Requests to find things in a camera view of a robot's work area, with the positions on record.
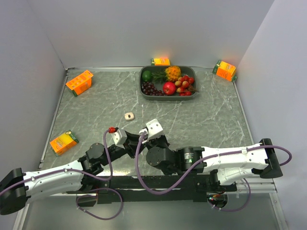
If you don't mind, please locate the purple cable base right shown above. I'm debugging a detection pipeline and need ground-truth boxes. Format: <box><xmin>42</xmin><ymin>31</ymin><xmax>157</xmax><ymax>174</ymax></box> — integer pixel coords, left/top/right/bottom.
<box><xmin>209</xmin><ymin>179</ymin><xmax>251</xmax><ymax>213</ymax></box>

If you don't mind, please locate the small pineapple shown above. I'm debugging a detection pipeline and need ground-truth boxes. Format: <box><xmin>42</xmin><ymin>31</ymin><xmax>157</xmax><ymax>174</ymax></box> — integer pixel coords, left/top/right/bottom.
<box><xmin>152</xmin><ymin>66</ymin><xmax>181</xmax><ymax>83</ymax></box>

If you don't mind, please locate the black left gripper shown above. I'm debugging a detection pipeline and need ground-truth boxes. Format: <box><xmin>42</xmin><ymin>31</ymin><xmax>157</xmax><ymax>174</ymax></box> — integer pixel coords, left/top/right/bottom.
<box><xmin>100</xmin><ymin>130</ymin><xmax>144</xmax><ymax>166</ymax></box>

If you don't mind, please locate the dark grey fruit tray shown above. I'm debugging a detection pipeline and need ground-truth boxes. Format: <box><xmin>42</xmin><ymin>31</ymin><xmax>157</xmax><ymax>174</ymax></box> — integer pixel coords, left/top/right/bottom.
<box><xmin>139</xmin><ymin>66</ymin><xmax>197</xmax><ymax>101</ymax></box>

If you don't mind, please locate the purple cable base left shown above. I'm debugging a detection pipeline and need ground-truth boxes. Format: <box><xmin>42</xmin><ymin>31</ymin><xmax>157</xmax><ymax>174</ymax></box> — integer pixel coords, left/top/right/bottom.
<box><xmin>75</xmin><ymin>187</ymin><xmax>124</xmax><ymax>220</ymax></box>

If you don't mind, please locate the orange juice box near left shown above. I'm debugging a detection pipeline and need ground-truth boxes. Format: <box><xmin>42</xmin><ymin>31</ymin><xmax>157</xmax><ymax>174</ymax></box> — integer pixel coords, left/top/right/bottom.
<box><xmin>50</xmin><ymin>130</ymin><xmax>79</xmax><ymax>156</ymax></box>

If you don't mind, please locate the orange juice box back centre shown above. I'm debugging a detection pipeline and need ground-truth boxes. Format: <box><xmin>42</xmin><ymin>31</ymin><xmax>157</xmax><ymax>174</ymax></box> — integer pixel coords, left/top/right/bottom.
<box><xmin>151</xmin><ymin>58</ymin><xmax>170</xmax><ymax>66</ymax></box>

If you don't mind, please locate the orange juice box far right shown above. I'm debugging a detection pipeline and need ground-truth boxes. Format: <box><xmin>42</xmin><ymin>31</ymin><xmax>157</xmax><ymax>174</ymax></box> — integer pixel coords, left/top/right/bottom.
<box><xmin>213</xmin><ymin>60</ymin><xmax>237</xmax><ymax>82</ymax></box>

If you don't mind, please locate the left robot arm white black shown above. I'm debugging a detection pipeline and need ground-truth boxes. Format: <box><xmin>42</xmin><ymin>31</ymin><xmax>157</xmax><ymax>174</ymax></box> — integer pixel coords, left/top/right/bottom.
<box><xmin>0</xmin><ymin>135</ymin><xmax>139</xmax><ymax>215</ymax></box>

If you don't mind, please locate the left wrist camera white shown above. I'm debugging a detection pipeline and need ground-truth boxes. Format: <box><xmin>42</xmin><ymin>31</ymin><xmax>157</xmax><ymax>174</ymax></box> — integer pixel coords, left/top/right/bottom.
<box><xmin>109</xmin><ymin>127</ymin><xmax>127</xmax><ymax>148</ymax></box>

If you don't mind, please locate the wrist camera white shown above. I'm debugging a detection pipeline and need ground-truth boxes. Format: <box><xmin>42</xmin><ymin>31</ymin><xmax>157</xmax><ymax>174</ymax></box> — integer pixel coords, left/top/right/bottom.
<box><xmin>109</xmin><ymin>127</ymin><xmax>127</xmax><ymax>148</ymax></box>
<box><xmin>139</xmin><ymin>118</ymin><xmax>164</xmax><ymax>141</ymax></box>

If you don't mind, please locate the dark purple grape bunch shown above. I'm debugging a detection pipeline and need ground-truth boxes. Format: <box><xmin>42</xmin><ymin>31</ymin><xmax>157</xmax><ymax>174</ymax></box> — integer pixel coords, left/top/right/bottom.
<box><xmin>141</xmin><ymin>82</ymin><xmax>166</xmax><ymax>96</ymax></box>

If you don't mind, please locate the orange juice box far left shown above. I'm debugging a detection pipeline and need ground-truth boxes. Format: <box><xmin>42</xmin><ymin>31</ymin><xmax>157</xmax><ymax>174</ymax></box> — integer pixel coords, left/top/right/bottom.
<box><xmin>66</xmin><ymin>70</ymin><xmax>94</xmax><ymax>97</ymax></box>

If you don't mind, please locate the green lime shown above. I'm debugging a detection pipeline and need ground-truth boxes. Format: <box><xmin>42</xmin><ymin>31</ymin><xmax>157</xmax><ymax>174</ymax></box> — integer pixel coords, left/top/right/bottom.
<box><xmin>142</xmin><ymin>70</ymin><xmax>152</xmax><ymax>82</ymax></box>

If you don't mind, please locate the pink earbuds charging case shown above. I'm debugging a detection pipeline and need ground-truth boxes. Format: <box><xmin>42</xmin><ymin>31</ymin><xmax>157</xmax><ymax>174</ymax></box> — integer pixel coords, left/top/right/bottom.
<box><xmin>124</xmin><ymin>112</ymin><xmax>135</xmax><ymax>121</ymax></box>

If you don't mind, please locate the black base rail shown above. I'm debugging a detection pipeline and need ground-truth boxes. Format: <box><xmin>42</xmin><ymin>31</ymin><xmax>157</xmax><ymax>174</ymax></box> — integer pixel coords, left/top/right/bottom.
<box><xmin>66</xmin><ymin>174</ymin><xmax>238</xmax><ymax>205</ymax></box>

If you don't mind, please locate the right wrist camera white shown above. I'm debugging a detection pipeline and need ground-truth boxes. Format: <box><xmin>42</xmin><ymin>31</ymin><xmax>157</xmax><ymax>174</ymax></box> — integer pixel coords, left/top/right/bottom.
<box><xmin>139</xmin><ymin>118</ymin><xmax>164</xmax><ymax>141</ymax></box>

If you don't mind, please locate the purple cable base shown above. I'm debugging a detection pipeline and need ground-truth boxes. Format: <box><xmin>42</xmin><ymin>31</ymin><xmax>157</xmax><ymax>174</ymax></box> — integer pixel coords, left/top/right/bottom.
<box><xmin>75</xmin><ymin>187</ymin><xmax>124</xmax><ymax>220</ymax></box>
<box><xmin>209</xmin><ymin>179</ymin><xmax>251</xmax><ymax>213</ymax></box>

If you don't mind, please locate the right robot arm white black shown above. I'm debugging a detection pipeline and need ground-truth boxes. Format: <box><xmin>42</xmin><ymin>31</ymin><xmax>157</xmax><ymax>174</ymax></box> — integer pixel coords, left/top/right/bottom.
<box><xmin>146</xmin><ymin>136</ymin><xmax>283</xmax><ymax>191</ymax></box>

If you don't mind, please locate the orange juice box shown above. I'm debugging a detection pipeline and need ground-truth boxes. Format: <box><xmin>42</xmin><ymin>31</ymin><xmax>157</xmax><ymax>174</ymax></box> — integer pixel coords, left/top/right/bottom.
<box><xmin>50</xmin><ymin>130</ymin><xmax>79</xmax><ymax>156</ymax></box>
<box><xmin>66</xmin><ymin>70</ymin><xmax>94</xmax><ymax>97</ymax></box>
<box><xmin>213</xmin><ymin>60</ymin><xmax>237</xmax><ymax>82</ymax></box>
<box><xmin>151</xmin><ymin>58</ymin><xmax>170</xmax><ymax>66</ymax></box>

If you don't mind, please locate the red apple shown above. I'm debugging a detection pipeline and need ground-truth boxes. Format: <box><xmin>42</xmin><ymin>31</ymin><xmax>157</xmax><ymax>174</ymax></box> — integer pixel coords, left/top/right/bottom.
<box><xmin>163</xmin><ymin>82</ymin><xmax>176</xmax><ymax>95</ymax></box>

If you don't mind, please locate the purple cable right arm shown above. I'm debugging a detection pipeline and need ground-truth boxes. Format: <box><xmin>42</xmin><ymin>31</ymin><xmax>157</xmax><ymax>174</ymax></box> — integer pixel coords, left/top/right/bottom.
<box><xmin>134</xmin><ymin>132</ymin><xmax>293</xmax><ymax>195</ymax></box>

